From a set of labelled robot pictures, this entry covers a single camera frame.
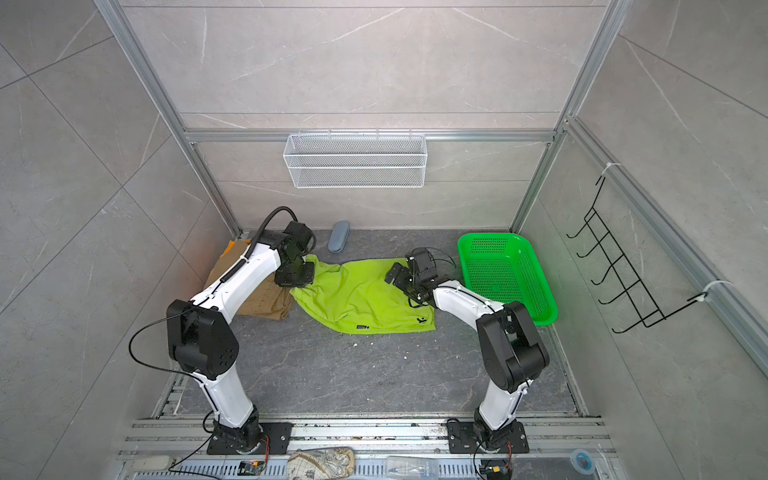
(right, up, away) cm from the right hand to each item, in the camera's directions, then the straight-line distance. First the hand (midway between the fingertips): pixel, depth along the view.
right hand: (395, 278), depth 94 cm
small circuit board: (-36, -44, -23) cm, 61 cm away
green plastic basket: (+40, +3, +13) cm, 42 cm away
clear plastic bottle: (+3, -42, -26) cm, 50 cm away
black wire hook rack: (+54, -4, -30) cm, 62 cm away
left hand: (-28, +1, -6) cm, 29 cm away
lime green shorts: (-14, -6, +1) cm, 15 cm away
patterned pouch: (-17, -40, -27) cm, 51 cm away
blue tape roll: (+45, -43, -23) cm, 66 cm away
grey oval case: (-22, +15, +21) cm, 34 cm away
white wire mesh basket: (-14, +40, +7) cm, 43 cm away
